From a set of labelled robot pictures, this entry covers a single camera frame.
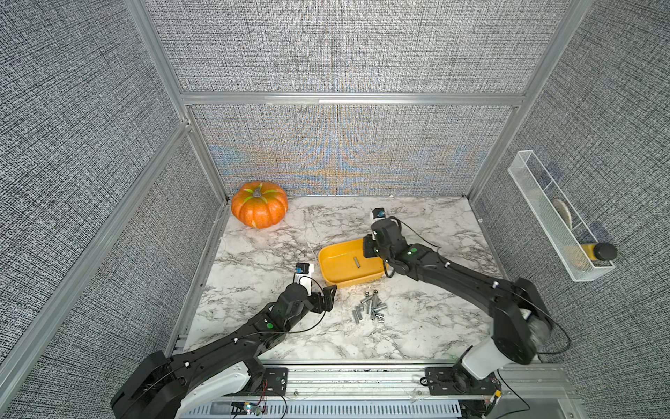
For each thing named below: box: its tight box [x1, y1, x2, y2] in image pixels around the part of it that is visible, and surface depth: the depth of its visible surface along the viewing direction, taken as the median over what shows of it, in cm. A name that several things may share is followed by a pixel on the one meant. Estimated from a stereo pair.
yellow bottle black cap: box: [581, 242, 618, 262], surface depth 63 cm
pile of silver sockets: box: [352, 289, 388, 325], surface depth 89 cm
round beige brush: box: [553, 196, 573, 230], surface depth 72 cm
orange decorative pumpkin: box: [231, 181, 289, 230], surface depth 105 cm
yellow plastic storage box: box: [317, 238, 385, 289], surface depth 99 cm
